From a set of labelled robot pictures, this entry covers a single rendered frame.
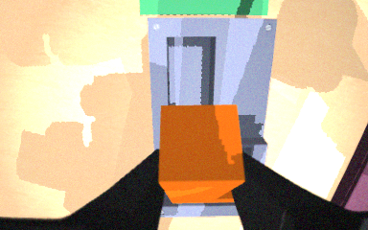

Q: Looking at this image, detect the orange block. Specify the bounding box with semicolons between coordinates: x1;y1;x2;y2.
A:
158;104;245;203

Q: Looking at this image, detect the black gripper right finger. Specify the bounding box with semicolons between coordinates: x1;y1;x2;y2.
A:
231;152;368;230

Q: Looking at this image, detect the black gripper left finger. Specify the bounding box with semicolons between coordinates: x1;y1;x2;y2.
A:
0;149;165;230

